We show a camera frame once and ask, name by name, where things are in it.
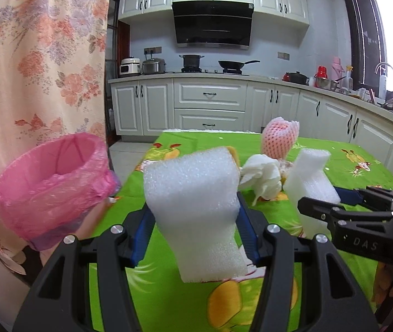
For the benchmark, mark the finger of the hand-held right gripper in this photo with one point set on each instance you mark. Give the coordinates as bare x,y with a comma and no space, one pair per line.
321,211
350,196

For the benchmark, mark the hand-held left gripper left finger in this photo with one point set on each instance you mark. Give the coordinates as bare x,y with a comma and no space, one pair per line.
141,242

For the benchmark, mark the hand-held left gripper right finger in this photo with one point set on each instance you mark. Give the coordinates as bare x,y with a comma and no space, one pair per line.
250,238

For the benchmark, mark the white foam block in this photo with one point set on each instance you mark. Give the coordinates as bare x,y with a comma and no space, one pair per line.
196,207
310,179

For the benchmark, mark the white tissue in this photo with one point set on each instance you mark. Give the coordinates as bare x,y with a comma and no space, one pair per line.
260,176

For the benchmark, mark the pink foam fruit net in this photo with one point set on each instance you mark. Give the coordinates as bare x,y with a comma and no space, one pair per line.
279,138

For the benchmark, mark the pink-bagged trash bin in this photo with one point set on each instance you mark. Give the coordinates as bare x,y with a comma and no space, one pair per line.
44,193

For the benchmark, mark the person's right hand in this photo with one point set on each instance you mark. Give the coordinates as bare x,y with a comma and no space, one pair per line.
385,283

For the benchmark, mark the green printed tablecloth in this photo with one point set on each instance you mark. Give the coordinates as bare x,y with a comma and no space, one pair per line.
168,301

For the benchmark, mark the white bottle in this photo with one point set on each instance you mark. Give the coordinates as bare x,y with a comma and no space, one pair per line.
383,86

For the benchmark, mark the spray bottle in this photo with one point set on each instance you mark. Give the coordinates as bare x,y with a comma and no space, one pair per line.
348,81

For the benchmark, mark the steel bowl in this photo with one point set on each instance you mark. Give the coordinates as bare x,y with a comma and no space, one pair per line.
325,83

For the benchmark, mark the red thermos jug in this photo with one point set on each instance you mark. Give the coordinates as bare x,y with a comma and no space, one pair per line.
321,72

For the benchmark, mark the pink thermos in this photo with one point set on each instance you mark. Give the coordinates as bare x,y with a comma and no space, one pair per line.
337,67

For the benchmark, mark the black clay pot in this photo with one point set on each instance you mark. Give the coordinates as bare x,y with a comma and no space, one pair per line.
295,78

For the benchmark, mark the chrome faucet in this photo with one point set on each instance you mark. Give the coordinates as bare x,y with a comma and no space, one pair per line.
386,64

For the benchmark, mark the white lower cabinets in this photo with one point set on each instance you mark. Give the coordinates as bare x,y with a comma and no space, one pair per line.
210,98

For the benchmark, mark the dark framed window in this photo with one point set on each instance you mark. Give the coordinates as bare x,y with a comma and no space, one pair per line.
362,41

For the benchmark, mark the black frying pan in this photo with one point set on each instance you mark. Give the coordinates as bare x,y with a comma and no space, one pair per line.
232,65

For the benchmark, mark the gas stove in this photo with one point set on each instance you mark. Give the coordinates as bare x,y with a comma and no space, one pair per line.
213,72

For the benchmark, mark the white rice cooker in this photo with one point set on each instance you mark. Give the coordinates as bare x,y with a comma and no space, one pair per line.
129,67

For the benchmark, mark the silver pressure cooker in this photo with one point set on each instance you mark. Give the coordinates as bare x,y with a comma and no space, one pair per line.
153,66

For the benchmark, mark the black stock pot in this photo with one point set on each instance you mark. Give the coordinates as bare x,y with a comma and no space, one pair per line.
191,61

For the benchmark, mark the wooden glass door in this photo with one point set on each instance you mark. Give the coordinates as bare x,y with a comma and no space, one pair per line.
124,48

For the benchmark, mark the floral curtain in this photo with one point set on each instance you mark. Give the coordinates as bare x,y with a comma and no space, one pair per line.
44,58

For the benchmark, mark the black range hood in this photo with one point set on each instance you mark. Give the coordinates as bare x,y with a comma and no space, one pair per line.
212,24

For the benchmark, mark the wall outlet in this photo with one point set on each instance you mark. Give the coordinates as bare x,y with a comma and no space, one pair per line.
153,50
283,55

